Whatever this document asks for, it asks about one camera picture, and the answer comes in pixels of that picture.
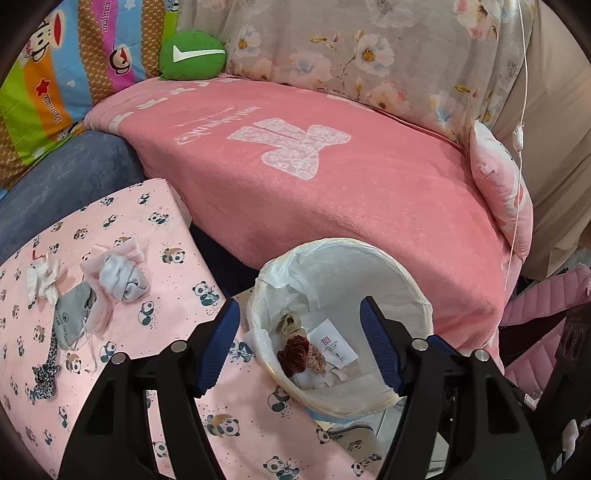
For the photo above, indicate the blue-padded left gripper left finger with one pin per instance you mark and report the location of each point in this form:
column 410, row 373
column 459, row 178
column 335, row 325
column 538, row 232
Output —
column 111, row 436

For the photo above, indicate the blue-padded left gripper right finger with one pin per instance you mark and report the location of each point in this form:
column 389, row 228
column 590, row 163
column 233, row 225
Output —
column 408, row 366

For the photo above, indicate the translucent pink plastic wrapper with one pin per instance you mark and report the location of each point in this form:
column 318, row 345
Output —
column 102, row 310

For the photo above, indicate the white printed packaging bag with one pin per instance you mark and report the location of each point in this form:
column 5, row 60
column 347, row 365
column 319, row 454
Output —
column 336, row 351

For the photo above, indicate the blue-grey sock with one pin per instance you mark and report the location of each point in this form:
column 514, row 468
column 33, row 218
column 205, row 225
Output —
column 122, row 279

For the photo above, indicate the dark red velvet scrunchie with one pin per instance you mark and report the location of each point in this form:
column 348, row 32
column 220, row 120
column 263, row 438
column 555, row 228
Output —
column 293, row 358

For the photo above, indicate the light grey sock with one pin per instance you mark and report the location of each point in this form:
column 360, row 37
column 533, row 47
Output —
column 289, row 325

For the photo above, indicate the tan dotted scrunchie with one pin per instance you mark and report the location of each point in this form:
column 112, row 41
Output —
column 316, row 360

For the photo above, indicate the white-lined trash bin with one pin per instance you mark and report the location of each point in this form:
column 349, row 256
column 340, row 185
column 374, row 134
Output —
column 327, row 280

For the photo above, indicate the leopard print scrunchie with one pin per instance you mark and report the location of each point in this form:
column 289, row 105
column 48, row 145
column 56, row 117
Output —
column 45, row 374

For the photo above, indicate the pink quilted chair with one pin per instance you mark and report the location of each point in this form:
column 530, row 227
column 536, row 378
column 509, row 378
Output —
column 532, row 326

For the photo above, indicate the pink panda print sheet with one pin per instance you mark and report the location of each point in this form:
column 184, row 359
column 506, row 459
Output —
column 255, row 429

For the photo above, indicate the white glove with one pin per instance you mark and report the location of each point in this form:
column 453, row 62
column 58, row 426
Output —
column 42, row 276

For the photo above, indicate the pink floral pillow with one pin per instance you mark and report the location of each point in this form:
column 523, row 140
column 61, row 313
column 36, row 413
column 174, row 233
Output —
column 501, row 184

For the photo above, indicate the blue-grey velvet cushion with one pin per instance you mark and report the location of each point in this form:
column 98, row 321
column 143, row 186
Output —
column 83, row 170

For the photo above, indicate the pink towel blanket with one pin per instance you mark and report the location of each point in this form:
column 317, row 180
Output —
column 264, row 167

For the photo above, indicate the grey floral quilt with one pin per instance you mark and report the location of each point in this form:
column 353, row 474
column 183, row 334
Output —
column 442, row 64

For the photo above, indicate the green check mark plush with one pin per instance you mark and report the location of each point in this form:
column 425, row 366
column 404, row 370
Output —
column 191, row 55

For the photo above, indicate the colourful monkey print pillow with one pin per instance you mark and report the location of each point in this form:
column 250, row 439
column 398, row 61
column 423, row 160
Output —
column 80, row 53

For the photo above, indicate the grey drawstring pouch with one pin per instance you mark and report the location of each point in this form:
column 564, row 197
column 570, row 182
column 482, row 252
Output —
column 71, row 315

